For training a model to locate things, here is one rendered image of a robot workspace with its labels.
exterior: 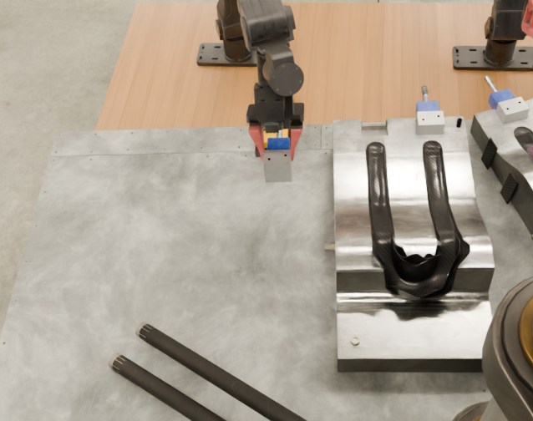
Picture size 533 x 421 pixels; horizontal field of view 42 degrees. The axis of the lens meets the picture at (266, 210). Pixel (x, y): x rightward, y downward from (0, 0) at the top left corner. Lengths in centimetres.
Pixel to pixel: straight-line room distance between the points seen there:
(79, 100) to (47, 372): 172
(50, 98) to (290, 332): 190
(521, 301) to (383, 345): 73
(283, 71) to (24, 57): 215
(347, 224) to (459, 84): 53
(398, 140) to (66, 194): 70
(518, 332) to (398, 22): 138
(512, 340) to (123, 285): 100
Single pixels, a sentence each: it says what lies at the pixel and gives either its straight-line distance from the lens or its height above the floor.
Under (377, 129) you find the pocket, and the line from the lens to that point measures 144.
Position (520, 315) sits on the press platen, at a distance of 47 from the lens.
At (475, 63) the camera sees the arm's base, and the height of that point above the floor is 81.
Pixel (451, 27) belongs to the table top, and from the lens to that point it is 178.
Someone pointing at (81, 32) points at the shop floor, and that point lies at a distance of 320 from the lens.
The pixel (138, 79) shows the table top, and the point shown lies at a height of 80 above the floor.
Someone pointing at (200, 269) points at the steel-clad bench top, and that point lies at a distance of 135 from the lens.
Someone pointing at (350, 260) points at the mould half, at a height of 93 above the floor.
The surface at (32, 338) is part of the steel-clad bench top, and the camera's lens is 138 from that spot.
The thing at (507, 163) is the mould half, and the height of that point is 87.
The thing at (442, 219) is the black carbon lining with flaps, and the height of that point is 90.
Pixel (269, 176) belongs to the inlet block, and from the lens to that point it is 130.
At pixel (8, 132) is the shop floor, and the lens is 289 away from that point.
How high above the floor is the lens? 195
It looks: 55 degrees down
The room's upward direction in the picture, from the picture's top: 9 degrees counter-clockwise
